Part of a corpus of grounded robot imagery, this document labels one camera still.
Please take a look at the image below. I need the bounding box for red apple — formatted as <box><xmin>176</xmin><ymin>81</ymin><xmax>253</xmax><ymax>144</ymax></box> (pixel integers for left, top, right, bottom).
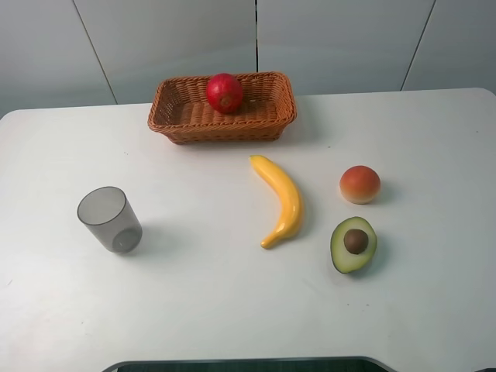
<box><xmin>206</xmin><ymin>73</ymin><xmax>243</xmax><ymax>113</ymax></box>

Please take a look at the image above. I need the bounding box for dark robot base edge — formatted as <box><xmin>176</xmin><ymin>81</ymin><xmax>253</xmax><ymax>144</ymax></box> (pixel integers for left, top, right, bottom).
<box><xmin>105</xmin><ymin>357</ymin><xmax>392</xmax><ymax>372</ymax></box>

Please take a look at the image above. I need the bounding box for brown wicker basket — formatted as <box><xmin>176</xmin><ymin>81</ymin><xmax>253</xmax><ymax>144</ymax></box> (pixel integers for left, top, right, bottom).
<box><xmin>148</xmin><ymin>71</ymin><xmax>297</xmax><ymax>144</ymax></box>

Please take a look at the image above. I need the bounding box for yellow banana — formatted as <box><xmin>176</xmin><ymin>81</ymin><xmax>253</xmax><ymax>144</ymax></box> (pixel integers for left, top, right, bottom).
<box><xmin>250</xmin><ymin>155</ymin><xmax>305</xmax><ymax>250</ymax></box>

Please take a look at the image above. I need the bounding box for orange round bread bun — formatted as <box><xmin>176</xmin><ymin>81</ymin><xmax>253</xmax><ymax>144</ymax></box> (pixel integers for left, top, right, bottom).
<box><xmin>339</xmin><ymin>165</ymin><xmax>381</xmax><ymax>205</ymax></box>

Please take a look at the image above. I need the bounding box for halved avocado with pit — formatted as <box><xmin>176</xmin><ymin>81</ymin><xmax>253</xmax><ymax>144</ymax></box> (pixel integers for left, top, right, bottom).
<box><xmin>330</xmin><ymin>216</ymin><xmax>377</xmax><ymax>274</ymax></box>

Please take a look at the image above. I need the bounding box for grey translucent plastic cup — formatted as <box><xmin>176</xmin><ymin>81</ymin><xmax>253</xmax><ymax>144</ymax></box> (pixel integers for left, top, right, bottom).
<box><xmin>77</xmin><ymin>186</ymin><xmax>143</xmax><ymax>254</ymax></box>

